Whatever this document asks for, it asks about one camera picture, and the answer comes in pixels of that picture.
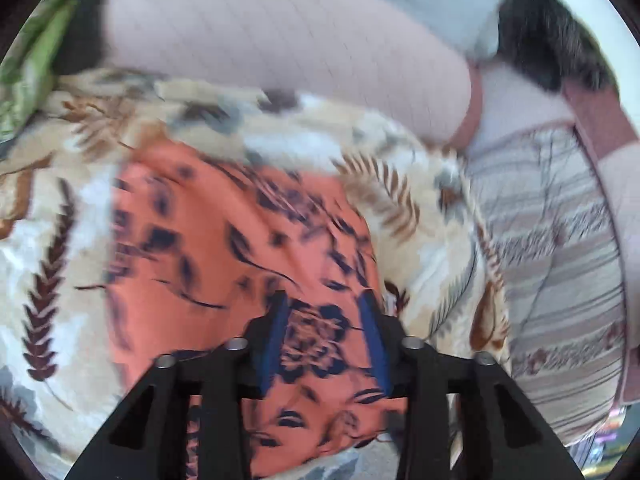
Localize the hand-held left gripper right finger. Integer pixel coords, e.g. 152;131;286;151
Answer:
357;290;586;480

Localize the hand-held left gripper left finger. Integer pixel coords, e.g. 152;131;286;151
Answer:
65;290;291;480

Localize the orange floral garment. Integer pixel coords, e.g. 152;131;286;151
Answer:
102;142;416;478

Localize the beige leaf-print blanket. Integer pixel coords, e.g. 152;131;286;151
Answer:
0;67;513;480

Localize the striped patterned quilt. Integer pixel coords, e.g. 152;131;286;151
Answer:
462;125;631;448

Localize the dark furry cloth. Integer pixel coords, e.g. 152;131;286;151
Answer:
497;0;618;93

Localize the green floral cloth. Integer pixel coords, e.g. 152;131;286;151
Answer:
0;0;78;146

